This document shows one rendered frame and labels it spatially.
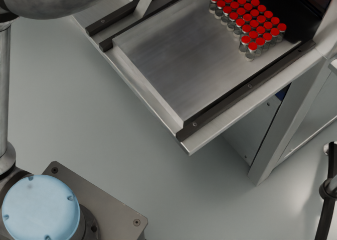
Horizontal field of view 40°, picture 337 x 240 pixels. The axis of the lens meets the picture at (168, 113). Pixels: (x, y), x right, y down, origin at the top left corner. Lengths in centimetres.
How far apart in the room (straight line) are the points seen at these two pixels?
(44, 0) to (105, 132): 142
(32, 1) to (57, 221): 37
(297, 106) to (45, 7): 89
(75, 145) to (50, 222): 118
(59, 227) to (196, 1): 65
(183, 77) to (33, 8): 52
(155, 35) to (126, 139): 90
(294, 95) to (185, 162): 73
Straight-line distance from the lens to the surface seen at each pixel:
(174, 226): 182
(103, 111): 201
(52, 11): 60
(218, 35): 112
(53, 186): 81
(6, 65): 73
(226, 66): 107
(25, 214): 80
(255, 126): 159
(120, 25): 113
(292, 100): 133
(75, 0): 60
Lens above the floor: 176
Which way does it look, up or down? 62 degrees down
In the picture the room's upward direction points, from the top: 2 degrees clockwise
